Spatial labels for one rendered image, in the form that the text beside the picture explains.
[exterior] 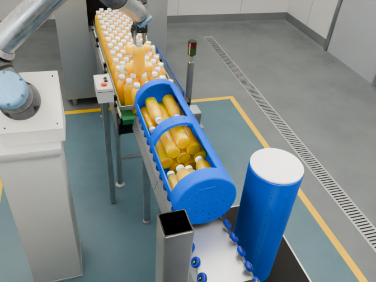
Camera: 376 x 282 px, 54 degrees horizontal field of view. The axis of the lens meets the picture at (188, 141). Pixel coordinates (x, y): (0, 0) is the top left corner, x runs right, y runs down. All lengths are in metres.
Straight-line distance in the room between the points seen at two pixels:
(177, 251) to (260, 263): 1.63
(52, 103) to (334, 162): 2.80
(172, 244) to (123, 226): 2.22
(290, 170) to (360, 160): 2.16
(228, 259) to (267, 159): 0.60
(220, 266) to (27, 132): 1.09
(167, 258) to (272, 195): 1.22
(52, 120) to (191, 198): 0.79
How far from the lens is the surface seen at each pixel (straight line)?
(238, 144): 3.78
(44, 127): 1.90
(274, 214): 2.01
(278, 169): 1.93
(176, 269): 0.79
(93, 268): 2.74
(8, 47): 1.71
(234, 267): 1.62
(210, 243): 1.68
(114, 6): 1.58
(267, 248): 2.23
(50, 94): 1.92
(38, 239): 2.38
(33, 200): 2.14
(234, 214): 2.86
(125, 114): 2.47
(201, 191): 1.54
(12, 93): 1.67
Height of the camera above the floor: 2.25
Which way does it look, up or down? 37 degrees down
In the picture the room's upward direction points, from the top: 5 degrees clockwise
